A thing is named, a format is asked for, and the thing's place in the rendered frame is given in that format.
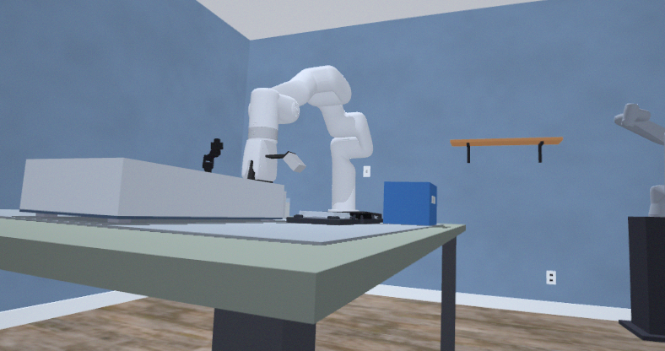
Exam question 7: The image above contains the blue open-top bin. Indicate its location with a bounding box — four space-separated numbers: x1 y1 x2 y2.
383 181 437 225

